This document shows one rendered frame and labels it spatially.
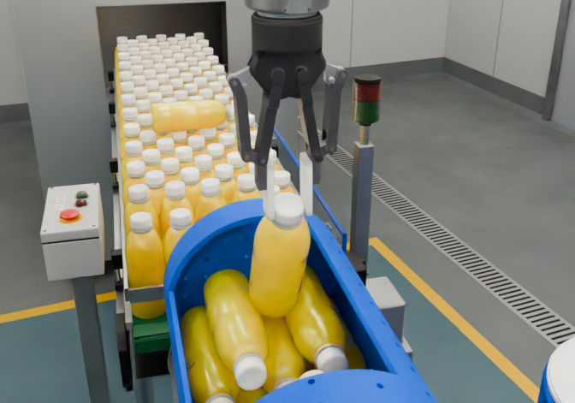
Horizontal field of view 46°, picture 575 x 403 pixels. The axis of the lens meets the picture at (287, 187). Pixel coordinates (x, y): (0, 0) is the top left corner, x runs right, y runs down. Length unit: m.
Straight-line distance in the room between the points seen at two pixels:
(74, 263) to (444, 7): 5.32
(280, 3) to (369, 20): 5.25
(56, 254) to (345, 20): 4.76
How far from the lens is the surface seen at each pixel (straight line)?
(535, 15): 5.48
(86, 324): 1.47
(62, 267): 1.31
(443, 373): 2.66
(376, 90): 1.54
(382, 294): 1.48
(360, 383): 0.68
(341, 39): 5.85
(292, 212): 0.79
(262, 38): 0.71
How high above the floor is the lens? 1.68
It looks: 25 degrees down
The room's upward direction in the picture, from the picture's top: straight up
